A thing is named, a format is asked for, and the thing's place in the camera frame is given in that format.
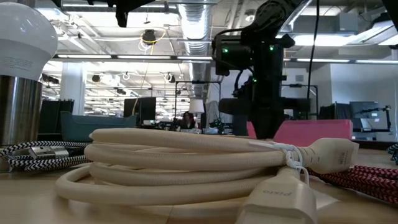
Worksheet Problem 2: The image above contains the monitor on black arm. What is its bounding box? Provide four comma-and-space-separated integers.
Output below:
349, 101, 393, 141

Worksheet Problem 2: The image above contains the long ceiling light strip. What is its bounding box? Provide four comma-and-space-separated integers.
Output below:
52, 54, 398, 65

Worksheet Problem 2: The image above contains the maroon braided cable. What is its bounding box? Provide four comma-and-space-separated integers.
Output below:
306, 164, 398, 206

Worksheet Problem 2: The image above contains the black ceiling device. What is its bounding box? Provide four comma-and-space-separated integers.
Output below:
142, 29, 157, 46

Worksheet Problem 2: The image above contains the teal braided cable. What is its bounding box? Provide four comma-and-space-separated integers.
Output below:
386, 142, 398, 166

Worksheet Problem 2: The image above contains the black white braided USB cable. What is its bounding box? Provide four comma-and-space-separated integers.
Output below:
0, 140, 94, 172

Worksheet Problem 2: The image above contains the black rack frame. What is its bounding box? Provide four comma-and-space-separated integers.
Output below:
174, 80, 222, 125
281, 83, 319, 121

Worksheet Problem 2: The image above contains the black monitor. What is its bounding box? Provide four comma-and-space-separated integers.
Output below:
123, 96, 157, 126

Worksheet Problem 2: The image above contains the metal lamp with white bulb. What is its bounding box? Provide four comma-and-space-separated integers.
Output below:
0, 1, 60, 172

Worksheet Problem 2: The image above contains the red translucent plastic bin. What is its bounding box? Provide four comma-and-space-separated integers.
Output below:
246, 119, 354, 147

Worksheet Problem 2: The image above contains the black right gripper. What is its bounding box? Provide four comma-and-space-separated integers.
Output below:
218, 76, 311, 140

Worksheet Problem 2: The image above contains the black panel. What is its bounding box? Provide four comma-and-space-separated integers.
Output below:
37, 99, 75, 135

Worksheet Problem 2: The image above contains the beige HDMI cable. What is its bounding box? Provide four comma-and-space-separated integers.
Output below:
55, 127, 360, 224

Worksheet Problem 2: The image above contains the silver ceiling duct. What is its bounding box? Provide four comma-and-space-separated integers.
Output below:
177, 0, 215, 100

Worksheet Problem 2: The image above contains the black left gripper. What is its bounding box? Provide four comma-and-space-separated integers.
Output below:
107, 0, 156, 28

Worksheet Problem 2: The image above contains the teal plastic bin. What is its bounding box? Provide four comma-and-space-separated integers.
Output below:
60, 111, 137, 143

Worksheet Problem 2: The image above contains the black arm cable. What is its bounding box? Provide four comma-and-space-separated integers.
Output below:
307, 0, 320, 100

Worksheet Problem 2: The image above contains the person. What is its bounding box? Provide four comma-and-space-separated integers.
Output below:
181, 111, 197, 130

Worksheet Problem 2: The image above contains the white shade table lamp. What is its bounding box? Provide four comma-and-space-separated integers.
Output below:
188, 98, 205, 125

